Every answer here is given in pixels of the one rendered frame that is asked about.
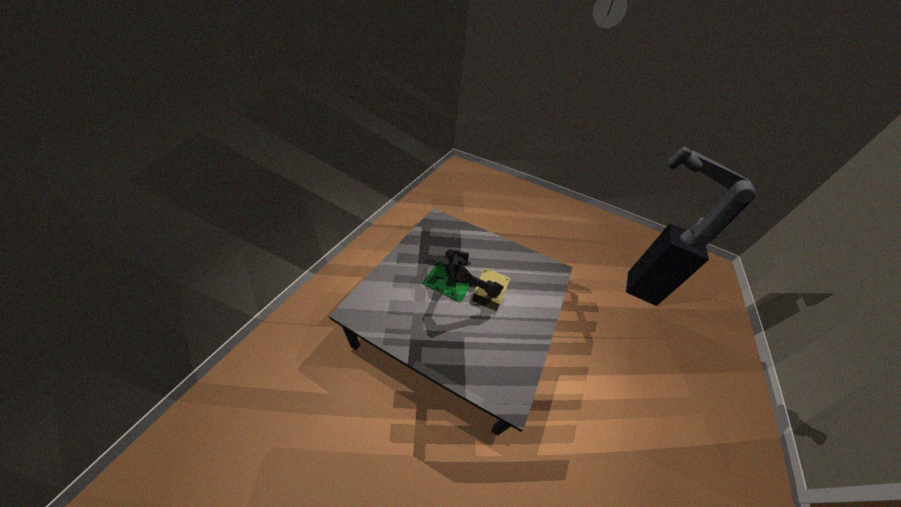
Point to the green circuit board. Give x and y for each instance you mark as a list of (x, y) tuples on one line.
[(447, 287)]

